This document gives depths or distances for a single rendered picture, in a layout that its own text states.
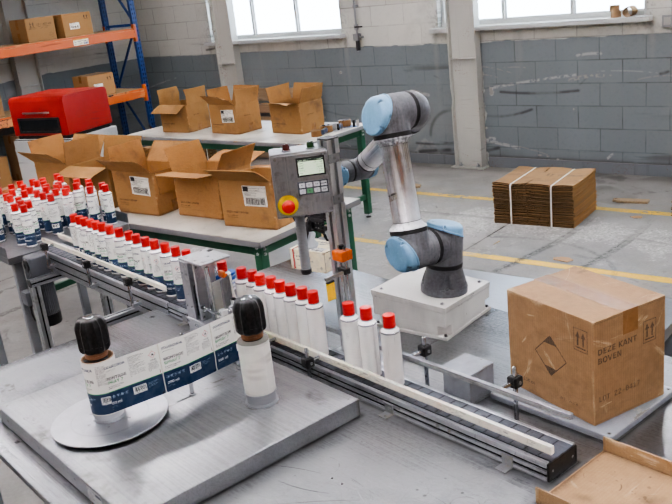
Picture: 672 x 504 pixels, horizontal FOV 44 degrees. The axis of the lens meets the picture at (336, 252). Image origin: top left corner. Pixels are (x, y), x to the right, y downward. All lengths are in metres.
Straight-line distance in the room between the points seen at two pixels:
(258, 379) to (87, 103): 5.86
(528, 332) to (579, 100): 5.78
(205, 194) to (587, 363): 2.85
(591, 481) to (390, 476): 0.44
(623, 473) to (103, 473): 1.19
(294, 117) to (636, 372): 4.88
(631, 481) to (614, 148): 6.03
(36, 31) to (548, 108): 5.45
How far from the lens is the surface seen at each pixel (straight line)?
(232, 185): 4.24
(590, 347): 2.04
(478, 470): 2.00
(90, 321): 2.21
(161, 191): 4.72
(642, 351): 2.16
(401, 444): 2.11
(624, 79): 7.68
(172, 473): 2.05
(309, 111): 6.71
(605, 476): 1.98
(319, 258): 2.93
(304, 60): 9.51
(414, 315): 2.65
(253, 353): 2.17
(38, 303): 4.03
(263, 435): 2.12
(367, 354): 2.28
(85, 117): 7.83
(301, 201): 2.41
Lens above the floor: 1.93
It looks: 18 degrees down
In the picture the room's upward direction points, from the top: 7 degrees counter-clockwise
